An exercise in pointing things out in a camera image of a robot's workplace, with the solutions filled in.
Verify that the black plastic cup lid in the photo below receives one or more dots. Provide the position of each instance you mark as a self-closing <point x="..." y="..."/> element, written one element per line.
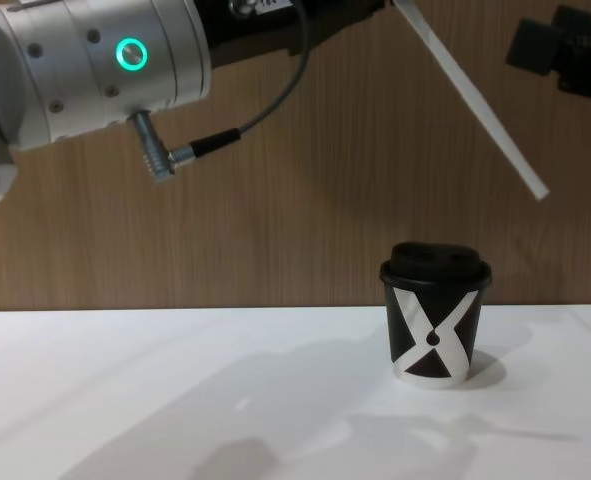
<point x="435" y="265"/>

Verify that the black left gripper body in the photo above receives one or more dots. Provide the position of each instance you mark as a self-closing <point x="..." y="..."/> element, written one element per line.
<point x="275" y="35"/>

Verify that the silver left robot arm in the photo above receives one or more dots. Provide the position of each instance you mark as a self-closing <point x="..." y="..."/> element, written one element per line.
<point x="70" y="65"/>

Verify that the white table cloth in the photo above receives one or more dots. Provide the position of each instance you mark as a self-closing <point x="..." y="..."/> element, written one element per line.
<point x="175" y="400"/>

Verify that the black and white paper cup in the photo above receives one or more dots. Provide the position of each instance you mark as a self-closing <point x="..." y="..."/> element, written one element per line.
<point x="432" y="340"/>

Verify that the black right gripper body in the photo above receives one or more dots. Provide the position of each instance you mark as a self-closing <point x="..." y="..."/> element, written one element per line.
<point x="590" y="65"/>

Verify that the white straw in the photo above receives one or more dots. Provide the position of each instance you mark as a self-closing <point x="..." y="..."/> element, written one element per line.
<point x="470" y="100"/>

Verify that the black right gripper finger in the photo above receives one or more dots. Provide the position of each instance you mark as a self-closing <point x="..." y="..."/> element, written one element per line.
<point x="532" y="47"/>

